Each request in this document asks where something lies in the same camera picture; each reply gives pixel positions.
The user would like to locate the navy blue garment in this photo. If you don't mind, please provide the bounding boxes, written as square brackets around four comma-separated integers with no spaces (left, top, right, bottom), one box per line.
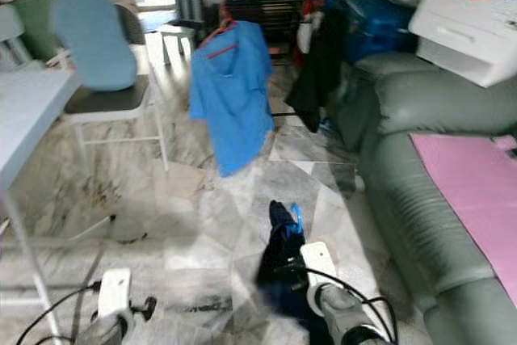
[254,200,320,330]

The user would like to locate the blue plastic hanger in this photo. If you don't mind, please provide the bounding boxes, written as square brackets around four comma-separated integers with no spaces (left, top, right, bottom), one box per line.
[287,202,306,237]

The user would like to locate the pink red hanger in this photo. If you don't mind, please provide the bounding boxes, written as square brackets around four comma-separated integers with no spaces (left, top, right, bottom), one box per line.
[200,0,243,61]

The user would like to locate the blue shirt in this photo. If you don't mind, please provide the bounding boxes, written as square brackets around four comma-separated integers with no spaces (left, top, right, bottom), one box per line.
[188,20,275,178]

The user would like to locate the white folding table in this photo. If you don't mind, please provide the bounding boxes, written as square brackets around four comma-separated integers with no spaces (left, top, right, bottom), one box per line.
[0,69,80,345]

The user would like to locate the blue chair cushion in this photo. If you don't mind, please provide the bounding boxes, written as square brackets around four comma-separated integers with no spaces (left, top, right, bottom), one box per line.
[50,0,140,93]

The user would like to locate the black hanging garment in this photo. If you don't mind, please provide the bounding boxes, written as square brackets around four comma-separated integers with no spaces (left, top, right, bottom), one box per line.
[284,7,347,133]

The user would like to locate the grey green leather sofa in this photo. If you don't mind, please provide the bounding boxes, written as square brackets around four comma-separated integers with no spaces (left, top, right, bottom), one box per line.
[331,53,517,345]

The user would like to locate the green bin white lid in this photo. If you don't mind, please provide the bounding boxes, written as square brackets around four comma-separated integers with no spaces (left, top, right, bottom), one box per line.
[12,0,64,63]

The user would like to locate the pink sheet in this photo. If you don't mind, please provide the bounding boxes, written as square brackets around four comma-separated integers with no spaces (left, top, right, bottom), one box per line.
[410,133,517,281]

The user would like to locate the blue hard suitcase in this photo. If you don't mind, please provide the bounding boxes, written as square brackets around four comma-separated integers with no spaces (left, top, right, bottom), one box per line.
[323,0,421,68]

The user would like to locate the white appliance box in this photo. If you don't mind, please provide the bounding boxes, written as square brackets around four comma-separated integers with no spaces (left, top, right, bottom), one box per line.
[408,0,517,89]

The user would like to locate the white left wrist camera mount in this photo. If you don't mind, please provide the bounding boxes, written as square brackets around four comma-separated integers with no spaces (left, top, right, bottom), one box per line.
[97,269,132,322]

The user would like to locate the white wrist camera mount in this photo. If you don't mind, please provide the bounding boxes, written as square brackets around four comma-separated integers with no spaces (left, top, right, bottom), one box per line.
[97,269,132,322]
[299,242,338,318]

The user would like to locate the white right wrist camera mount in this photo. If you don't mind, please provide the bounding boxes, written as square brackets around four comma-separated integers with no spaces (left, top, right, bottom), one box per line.
[299,242,338,318]

